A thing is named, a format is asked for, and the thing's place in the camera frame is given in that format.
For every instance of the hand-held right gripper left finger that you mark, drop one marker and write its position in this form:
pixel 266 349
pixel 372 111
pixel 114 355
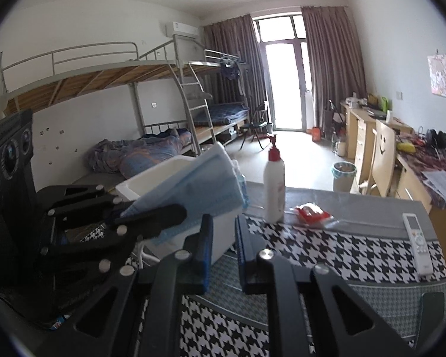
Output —
pixel 207 256

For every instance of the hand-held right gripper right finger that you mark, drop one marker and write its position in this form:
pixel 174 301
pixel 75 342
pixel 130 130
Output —
pixel 241 245

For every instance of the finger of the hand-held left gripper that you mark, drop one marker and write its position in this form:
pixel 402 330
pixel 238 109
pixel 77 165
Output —
pixel 159 217
pixel 81 202

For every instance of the white foam box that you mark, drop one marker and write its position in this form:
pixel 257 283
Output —
pixel 223 238

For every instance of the light blue packet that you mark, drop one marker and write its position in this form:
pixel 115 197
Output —
pixel 200 182

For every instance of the blue patterned quilt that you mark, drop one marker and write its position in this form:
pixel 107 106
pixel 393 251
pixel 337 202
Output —
pixel 141 156

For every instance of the white spray bottle red top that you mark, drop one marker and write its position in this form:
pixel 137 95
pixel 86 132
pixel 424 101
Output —
pixel 274 189

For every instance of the red packet in clear wrap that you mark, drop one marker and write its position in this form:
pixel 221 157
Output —
pixel 312 214

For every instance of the houndstooth table cloth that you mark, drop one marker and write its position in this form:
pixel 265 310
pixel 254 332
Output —
pixel 349 260

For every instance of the grey metal bunk bed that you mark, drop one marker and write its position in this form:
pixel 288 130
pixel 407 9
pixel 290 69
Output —
pixel 78 78
pixel 226 119

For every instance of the blue waste bin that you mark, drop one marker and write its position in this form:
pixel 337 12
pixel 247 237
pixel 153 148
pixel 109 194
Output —
pixel 344 178

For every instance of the dark blue bedding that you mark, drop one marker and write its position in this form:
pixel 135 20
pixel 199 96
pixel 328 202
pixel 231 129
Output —
pixel 226 113

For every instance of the black folding chair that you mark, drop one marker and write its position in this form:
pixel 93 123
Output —
pixel 258 122

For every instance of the grey metal bed ladder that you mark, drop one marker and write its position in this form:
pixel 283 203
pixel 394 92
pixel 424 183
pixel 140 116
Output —
pixel 193 96

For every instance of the orange bucket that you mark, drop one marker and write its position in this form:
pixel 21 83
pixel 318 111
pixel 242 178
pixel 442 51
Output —
pixel 316 134

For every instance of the water bottles on floor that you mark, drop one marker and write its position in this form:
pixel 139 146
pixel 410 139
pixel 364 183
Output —
pixel 340 145

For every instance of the brown curtain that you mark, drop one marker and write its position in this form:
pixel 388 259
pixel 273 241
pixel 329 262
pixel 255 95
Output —
pixel 245 93
pixel 332 70

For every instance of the folding chair by curtain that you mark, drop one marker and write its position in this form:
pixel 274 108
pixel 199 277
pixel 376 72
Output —
pixel 336 119

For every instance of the light wooden desk with drawers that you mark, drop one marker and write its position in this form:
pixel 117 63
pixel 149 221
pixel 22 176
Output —
pixel 356 134

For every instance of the dark hanging clothes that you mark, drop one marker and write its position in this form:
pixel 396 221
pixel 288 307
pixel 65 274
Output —
pixel 230 68

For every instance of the glass balcony door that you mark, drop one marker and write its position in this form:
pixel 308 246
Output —
pixel 282 81

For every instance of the wooden chair with smiley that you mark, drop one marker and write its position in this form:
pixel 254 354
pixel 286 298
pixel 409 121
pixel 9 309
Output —
pixel 384 148

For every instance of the white remote control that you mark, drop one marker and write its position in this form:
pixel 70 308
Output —
pixel 418 245

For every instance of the white air conditioner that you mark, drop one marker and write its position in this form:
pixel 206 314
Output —
pixel 182 29

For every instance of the yellow object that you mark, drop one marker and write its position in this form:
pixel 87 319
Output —
pixel 407 147

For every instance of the green bag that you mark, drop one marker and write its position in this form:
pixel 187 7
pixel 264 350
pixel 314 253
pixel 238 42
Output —
pixel 384 104

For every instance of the black phone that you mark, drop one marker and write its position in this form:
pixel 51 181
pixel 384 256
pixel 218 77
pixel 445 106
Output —
pixel 433 308

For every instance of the white printed papers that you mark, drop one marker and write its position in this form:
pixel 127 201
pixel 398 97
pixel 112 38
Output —
pixel 442 189

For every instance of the black bag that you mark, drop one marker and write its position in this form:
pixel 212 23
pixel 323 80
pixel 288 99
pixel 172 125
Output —
pixel 436 139

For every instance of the pink wall picture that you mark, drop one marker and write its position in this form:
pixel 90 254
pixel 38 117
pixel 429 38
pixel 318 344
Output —
pixel 440 76

